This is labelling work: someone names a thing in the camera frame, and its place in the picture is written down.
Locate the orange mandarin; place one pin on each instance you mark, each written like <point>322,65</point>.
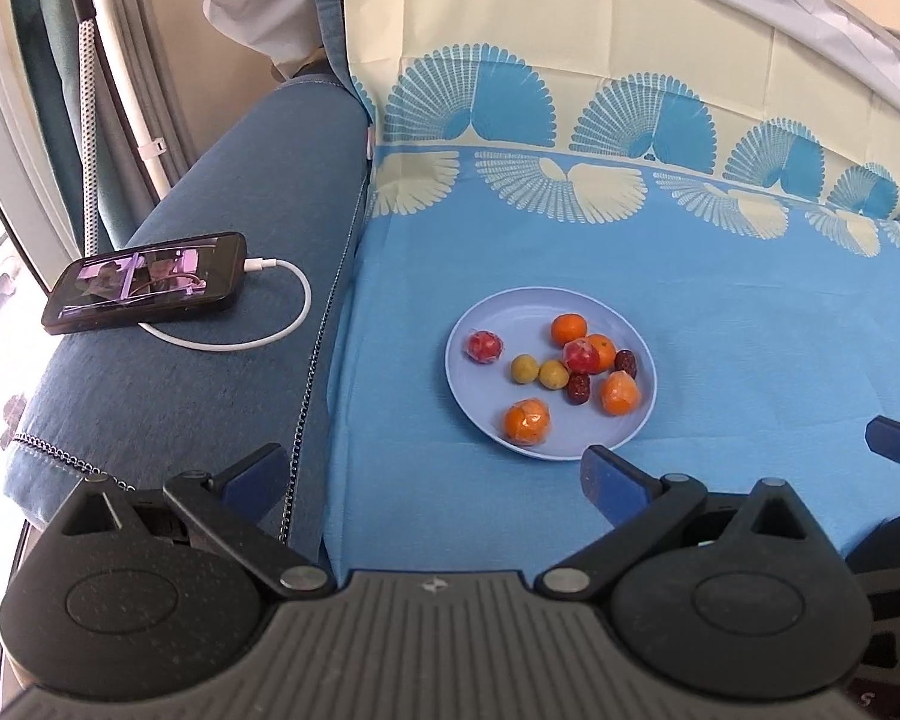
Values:
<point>606,349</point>
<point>527,421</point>
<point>619,394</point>
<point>568,330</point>

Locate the teal curtain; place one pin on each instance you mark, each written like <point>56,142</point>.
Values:
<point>52,90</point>

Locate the black smartphone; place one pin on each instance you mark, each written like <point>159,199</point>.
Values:
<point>142,285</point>

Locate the dark blue pillow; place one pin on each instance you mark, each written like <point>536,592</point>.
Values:
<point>217,405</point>

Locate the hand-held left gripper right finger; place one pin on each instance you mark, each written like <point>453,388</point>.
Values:
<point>607,484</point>

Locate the blue fan-print blanket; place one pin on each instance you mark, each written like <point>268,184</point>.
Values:
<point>720,277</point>

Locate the dark red date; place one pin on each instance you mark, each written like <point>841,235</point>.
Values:
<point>577,388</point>
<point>627,363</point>

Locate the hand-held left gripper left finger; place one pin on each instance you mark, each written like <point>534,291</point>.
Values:
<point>255,476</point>

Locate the white pole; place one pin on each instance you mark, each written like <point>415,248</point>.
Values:
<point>131,105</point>

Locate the white window frame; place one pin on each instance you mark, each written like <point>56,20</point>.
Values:
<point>7,127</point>

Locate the red fruit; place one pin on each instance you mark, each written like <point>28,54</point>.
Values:
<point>484,346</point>
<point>580,358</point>

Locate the light blue plate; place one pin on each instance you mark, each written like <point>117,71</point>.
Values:
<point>480,397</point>

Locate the small yellow-green fruit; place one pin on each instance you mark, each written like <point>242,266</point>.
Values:
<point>553,373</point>
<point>524,369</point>

